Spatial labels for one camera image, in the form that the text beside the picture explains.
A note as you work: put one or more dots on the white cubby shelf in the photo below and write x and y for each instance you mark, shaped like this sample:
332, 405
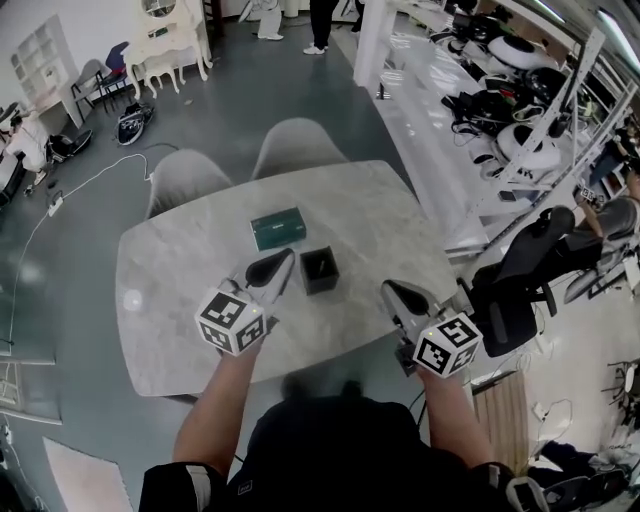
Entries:
42, 70

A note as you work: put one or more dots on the person's left forearm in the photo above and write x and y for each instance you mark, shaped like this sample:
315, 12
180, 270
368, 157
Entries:
220, 410

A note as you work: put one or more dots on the white round robot shell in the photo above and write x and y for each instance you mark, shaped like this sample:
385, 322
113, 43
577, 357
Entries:
527, 147

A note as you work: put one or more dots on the black bag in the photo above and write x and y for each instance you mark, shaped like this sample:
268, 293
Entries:
132, 125

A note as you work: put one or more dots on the grey shell chair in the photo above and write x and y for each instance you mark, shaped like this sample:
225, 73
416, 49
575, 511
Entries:
187, 180
300, 147

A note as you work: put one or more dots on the glass side table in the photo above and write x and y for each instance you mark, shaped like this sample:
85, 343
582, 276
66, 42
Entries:
27, 390

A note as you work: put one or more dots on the grey metal-legged chair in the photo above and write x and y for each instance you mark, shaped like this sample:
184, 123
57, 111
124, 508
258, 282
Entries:
90, 82

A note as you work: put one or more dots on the black backpack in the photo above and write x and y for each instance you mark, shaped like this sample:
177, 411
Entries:
70, 145

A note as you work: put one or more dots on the teal cardboard box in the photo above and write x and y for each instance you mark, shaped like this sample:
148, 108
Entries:
277, 230

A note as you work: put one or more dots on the white power strip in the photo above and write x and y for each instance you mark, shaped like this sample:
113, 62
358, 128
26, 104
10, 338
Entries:
55, 206

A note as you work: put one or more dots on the white vanity table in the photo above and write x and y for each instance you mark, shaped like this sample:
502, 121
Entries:
165, 50

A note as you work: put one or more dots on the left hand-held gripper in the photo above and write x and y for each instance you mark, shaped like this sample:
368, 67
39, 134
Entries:
227, 322

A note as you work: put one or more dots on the person's right forearm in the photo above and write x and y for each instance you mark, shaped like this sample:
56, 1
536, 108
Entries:
457, 420

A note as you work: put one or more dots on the blue metal-legged chair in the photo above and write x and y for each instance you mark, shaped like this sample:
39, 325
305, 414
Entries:
116, 57

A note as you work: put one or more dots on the white marble table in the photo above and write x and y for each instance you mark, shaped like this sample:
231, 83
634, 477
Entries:
540, 125

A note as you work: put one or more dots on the black office chair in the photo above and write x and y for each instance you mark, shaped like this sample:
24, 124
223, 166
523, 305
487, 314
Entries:
520, 290

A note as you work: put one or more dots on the wooden slatted bench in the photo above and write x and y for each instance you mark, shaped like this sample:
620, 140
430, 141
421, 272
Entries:
502, 425

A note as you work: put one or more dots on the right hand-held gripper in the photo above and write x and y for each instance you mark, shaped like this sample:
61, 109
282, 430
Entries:
447, 345

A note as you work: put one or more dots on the small black box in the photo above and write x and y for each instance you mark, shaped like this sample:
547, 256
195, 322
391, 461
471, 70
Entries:
320, 285

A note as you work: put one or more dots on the person's black shirt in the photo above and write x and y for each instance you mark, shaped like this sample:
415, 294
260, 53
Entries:
340, 460

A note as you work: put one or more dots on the pink floor mat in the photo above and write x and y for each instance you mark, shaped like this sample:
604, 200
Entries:
85, 480

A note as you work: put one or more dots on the black swivel chair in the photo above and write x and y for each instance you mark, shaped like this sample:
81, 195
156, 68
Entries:
575, 487

